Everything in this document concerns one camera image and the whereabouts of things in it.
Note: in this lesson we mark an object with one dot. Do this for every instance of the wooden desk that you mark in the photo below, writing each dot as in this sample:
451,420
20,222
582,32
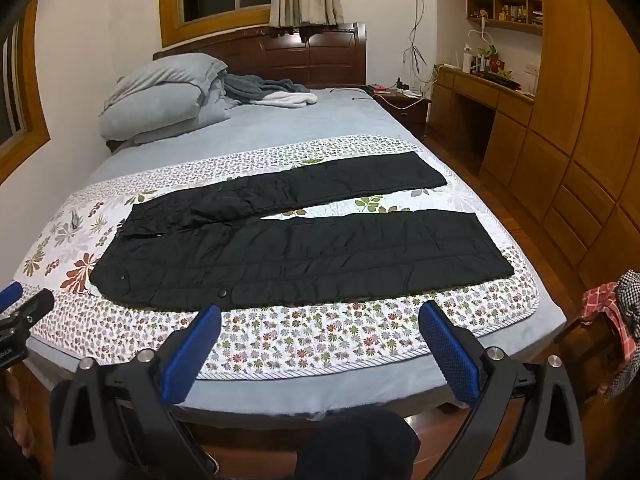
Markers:
470,85

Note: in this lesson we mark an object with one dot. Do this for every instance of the checkered clothes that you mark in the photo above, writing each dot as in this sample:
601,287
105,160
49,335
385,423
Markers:
617,305

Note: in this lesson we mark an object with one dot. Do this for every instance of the dark grey blanket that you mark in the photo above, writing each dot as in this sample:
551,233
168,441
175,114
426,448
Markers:
250,87

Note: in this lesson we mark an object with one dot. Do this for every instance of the dark wooden nightstand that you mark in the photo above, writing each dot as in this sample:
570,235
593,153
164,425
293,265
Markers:
405,110

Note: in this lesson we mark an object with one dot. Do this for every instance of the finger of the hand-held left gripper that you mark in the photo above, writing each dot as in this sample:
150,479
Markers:
35,305
10,294

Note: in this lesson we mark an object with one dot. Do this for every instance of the wooden wall shelf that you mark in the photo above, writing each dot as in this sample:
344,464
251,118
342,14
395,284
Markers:
505,27

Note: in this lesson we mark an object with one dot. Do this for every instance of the wooden chair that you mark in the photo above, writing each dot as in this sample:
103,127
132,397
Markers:
585,345

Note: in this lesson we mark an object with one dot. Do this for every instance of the white cloth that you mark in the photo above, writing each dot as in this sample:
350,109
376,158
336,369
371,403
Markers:
290,99

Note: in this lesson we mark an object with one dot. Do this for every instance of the wooden bed with grey sheet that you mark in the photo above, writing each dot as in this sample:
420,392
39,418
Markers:
325,115

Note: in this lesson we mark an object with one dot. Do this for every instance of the floral printed quilt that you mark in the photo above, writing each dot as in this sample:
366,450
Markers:
300,340

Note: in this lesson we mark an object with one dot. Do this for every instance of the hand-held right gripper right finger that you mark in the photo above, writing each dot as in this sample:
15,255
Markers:
450,355

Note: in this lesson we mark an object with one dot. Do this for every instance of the wooden wardrobe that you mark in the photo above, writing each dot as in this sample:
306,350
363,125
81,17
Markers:
575,135

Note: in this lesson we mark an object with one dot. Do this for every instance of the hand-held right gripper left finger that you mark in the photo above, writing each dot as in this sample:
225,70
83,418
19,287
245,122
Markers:
192,355

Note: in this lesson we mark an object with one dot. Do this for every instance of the red box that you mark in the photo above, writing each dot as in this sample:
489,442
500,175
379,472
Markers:
497,65

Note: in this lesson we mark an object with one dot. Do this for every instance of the black pants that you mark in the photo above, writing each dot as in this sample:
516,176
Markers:
300,260

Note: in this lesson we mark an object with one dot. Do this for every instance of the person's dark trouser leg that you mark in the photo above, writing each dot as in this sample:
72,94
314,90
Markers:
355,445

